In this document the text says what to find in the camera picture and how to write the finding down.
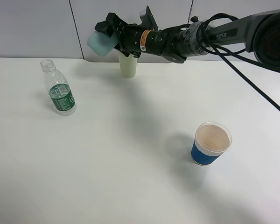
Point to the teal plastic cup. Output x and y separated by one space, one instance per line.
102 44

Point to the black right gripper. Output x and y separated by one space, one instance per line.
132 38

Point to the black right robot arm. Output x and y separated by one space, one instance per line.
260 33

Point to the blue sleeve paper cup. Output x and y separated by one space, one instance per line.
212 139

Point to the clear bottle green label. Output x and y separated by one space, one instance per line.
58 88

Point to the pale yellow plastic cup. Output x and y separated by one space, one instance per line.
127 65

